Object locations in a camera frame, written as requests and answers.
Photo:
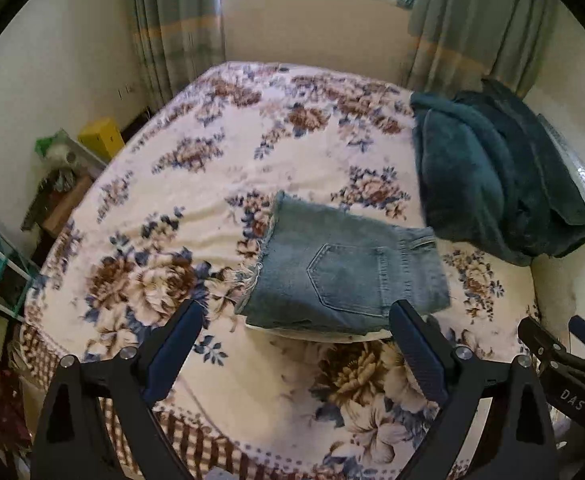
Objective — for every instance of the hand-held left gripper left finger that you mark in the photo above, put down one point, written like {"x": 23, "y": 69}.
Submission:
{"x": 170, "y": 350}

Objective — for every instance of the blue denim pants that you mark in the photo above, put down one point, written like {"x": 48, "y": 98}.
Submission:
{"x": 352, "y": 270}

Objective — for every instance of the wooden bedside table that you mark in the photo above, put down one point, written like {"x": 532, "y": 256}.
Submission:
{"x": 57, "y": 200}

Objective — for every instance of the yellow box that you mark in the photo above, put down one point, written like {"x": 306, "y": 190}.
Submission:
{"x": 101, "y": 136}

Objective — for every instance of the floral printed blanket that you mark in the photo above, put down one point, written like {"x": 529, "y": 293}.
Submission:
{"x": 252, "y": 220}

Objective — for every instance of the green striped curtain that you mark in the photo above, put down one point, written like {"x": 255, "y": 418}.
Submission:
{"x": 477, "y": 25}
{"x": 177, "y": 30}

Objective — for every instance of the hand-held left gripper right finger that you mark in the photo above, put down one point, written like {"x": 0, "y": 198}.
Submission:
{"x": 425, "y": 355}

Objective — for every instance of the dark teal fleece blanket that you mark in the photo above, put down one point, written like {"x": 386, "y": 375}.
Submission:
{"x": 492, "y": 170}

